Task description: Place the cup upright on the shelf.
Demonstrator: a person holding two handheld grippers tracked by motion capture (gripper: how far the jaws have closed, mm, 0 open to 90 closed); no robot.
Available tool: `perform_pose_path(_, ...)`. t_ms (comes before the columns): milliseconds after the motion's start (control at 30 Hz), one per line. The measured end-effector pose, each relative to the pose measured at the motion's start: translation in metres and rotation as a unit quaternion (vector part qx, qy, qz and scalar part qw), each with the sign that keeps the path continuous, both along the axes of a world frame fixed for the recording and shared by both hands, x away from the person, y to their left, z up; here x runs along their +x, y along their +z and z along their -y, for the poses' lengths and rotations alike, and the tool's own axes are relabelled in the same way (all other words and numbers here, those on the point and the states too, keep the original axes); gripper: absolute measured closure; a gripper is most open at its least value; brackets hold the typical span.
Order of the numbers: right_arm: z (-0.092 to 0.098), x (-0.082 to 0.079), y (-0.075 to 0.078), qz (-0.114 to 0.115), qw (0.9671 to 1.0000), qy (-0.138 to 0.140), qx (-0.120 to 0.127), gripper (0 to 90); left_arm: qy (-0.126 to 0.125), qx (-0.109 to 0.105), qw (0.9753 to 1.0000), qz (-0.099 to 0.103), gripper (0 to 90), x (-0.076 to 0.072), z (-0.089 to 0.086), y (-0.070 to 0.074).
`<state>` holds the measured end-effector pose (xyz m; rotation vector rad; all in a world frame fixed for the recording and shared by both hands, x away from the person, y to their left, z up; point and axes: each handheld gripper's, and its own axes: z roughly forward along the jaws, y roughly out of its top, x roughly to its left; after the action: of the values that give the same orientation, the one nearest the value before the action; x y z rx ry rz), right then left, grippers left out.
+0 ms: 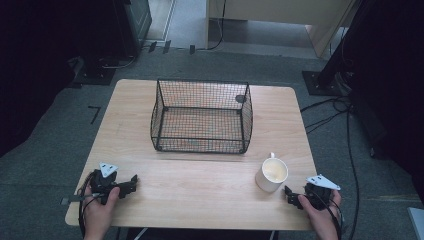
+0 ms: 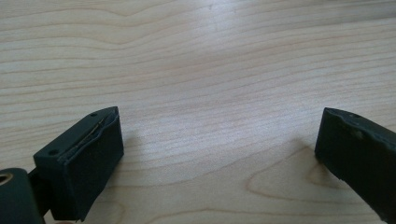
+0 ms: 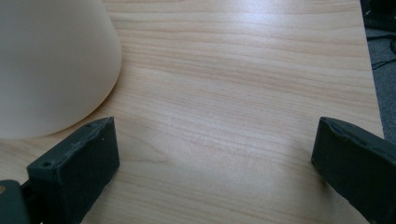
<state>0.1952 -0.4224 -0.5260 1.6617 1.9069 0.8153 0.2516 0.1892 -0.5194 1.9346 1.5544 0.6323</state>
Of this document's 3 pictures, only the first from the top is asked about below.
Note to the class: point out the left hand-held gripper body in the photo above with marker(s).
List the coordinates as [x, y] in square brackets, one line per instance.
[101, 182]

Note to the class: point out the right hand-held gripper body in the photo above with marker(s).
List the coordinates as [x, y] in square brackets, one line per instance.
[319, 190]

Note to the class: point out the white cup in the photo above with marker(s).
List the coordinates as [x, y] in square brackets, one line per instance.
[272, 174]

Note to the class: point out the person's right hand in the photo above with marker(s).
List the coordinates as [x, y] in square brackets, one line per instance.
[320, 218]

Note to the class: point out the person's left hand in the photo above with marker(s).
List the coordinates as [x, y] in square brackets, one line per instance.
[99, 213]

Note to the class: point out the grey plug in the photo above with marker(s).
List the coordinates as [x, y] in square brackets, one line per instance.
[74, 199]

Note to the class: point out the white table leg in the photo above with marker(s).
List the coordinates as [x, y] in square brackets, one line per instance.
[140, 234]
[274, 235]

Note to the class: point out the white box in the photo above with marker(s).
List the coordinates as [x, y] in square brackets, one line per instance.
[417, 223]

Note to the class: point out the black stand base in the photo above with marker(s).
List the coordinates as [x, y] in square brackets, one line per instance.
[318, 83]
[95, 75]

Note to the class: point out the dark curtain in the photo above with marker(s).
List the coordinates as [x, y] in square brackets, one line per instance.
[393, 83]
[36, 66]

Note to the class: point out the short black tape strip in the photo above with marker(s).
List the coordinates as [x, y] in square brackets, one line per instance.
[152, 46]
[166, 47]
[192, 49]

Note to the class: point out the dark cabinet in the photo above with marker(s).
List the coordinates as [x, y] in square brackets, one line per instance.
[135, 23]

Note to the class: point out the beige cabinet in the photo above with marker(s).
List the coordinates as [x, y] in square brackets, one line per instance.
[280, 8]

